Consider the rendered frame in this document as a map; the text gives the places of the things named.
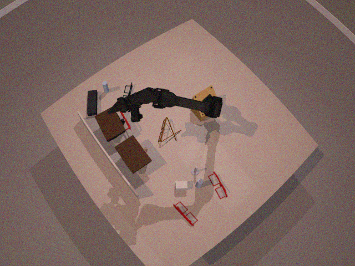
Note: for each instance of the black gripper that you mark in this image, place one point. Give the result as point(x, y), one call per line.
point(123, 103)

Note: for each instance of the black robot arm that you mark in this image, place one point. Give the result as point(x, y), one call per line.
point(210, 106)

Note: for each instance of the black glasses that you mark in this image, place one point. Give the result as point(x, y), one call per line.
point(128, 90)

